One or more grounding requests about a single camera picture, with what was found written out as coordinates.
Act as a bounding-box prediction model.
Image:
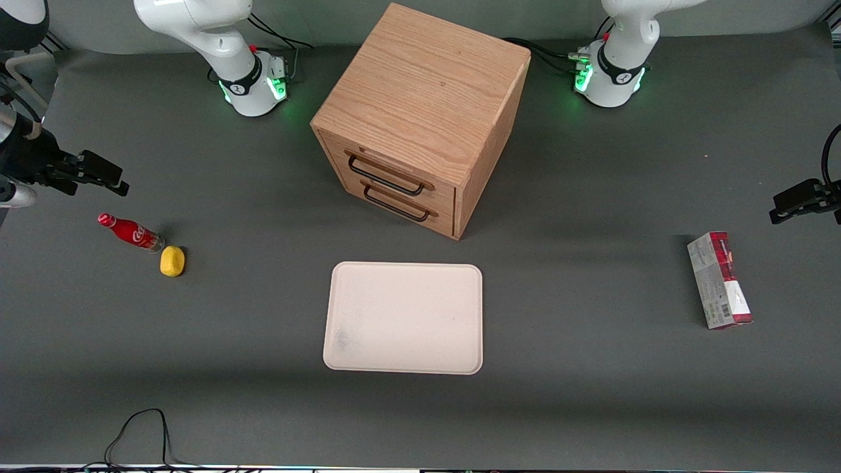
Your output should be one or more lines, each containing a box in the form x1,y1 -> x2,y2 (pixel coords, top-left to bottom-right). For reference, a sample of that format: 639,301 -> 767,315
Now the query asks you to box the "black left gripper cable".
821,124 -> 841,186

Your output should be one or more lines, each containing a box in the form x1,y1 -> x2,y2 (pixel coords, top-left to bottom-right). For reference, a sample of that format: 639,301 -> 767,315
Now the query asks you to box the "black arm base cable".
503,37 -> 592,74
246,12 -> 314,83

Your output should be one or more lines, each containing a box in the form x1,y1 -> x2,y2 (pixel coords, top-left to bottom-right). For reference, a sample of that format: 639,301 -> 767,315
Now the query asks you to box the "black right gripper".
0,125 -> 131,197

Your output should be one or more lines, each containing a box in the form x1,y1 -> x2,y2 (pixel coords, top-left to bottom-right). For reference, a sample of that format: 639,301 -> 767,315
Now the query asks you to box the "wooden drawer cabinet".
310,3 -> 532,241

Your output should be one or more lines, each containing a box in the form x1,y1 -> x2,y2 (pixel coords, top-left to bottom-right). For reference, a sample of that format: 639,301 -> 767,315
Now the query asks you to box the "red coke bottle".
98,213 -> 166,254

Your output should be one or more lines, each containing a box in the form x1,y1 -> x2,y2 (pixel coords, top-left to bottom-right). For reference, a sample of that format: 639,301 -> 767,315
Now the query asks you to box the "grey and red carton box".
687,231 -> 754,330

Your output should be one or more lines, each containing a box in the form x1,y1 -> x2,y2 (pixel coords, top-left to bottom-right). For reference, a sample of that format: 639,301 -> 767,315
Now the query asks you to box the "black right arm base cable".
246,12 -> 314,83

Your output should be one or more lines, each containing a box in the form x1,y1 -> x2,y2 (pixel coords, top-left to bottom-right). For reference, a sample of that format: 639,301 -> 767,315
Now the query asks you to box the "black left arm base cable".
503,37 -> 592,74

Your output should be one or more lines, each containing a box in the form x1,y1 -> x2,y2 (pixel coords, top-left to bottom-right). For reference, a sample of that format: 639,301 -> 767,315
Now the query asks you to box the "thin black looped cable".
79,408 -> 217,472

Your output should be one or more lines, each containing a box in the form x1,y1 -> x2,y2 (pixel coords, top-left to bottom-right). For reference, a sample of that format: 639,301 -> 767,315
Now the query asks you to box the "yellow lemon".
160,246 -> 187,278

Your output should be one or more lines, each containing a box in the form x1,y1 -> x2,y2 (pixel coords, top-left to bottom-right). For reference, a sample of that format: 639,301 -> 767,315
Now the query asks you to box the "beige plastic tray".
323,261 -> 484,376

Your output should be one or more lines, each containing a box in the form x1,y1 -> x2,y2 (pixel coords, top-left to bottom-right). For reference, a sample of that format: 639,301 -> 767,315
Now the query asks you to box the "black drawer handle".
346,154 -> 426,197
362,184 -> 432,223

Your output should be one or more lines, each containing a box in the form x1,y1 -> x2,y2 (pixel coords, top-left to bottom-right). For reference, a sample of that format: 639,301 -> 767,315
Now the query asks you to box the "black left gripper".
769,179 -> 841,225

